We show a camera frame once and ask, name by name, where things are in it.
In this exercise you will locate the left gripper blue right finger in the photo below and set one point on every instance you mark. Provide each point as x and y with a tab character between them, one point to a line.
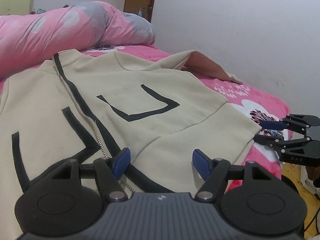
214	173

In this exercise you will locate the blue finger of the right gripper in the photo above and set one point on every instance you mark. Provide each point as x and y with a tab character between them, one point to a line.
294	122
277	142

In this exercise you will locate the hot pink floral bedsheet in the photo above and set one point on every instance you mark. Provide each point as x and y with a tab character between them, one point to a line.
252	102

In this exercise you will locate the beige zip jacket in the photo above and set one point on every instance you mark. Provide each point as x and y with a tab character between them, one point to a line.
80	107

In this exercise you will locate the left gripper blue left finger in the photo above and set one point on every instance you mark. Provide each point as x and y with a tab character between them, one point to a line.
108	172

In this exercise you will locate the pink floral rolled duvet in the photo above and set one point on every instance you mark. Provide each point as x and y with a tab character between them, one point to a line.
28	40

